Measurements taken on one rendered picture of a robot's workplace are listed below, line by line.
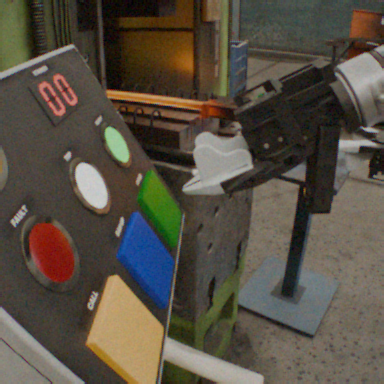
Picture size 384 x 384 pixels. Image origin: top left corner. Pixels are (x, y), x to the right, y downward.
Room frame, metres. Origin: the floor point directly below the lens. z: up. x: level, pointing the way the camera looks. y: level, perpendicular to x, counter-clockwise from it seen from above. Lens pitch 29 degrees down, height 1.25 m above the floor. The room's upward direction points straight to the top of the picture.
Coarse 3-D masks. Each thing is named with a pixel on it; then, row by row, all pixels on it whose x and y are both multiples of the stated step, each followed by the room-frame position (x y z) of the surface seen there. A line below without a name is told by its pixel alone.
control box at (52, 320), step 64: (64, 64) 0.41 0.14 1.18; (0, 128) 0.25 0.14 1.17; (64, 128) 0.33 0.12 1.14; (128, 128) 0.46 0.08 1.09; (0, 192) 0.20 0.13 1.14; (64, 192) 0.26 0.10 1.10; (128, 192) 0.36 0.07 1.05; (0, 256) 0.17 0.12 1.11; (0, 320) 0.13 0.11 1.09; (64, 320) 0.17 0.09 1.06
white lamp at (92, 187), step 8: (80, 168) 0.30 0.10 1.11; (88, 168) 0.31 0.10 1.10; (80, 176) 0.29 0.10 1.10; (88, 176) 0.30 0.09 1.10; (96, 176) 0.32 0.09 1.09; (80, 184) 0.29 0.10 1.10; (88, 184) 0.30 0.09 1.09; (96, 184) 0.31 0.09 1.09; (88, 192) 0.29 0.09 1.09; (96, 192) 0.30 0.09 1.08; (104, 192) 0.31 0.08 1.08; (88, 200) 0.28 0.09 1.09; (96, 200) 0.29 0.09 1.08; (104, 200) 0.30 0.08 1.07
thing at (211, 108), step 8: (112, 96) 0.97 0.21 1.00; (120, 96) 0.96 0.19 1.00; (128, 96) 0.95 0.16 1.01; (136, 96) 0.94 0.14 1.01; (144, 96) 0.94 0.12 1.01; (152, 96) 0.94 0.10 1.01; (160, 96) 0.93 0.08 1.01; (168, 104) 0.89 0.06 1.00; (176, 104) 0.88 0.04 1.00; (184, 104) 0.87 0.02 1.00; (192, 104) 0.86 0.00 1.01; (200, 104) 0.86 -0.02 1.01; (208, 104) 0.84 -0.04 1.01; (216, 104) 0.84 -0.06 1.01; (224, 104) 0.85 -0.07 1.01; (208, 112) 0.84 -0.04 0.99; (216, 112) 0.84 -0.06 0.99; (224, 112) 0.83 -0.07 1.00; (232, 112) 0.82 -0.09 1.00; (232, 120) 0.81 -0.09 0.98
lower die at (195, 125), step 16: (160, 112) 0.86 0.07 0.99; (176, 112) 0.85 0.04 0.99; (192, 112) 0.85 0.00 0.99; (144, 128) 0.79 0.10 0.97; (160, 128) 0.77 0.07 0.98; (176, 128) 0.77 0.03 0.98; (192, 128) 0.80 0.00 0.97; (208, 128) 0.87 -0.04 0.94; (160, 144) 0.77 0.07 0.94; (176, 144) 0.75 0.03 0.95; (192, 144) 0.80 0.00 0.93
